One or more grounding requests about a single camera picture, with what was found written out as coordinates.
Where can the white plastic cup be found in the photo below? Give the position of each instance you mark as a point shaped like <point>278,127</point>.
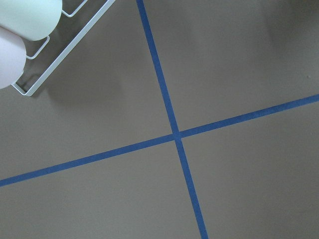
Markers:
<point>31,19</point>

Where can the white wire cup rack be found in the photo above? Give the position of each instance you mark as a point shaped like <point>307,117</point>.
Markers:
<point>44,56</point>

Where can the pink plastic cup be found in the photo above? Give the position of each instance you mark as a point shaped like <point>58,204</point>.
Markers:
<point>12,57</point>

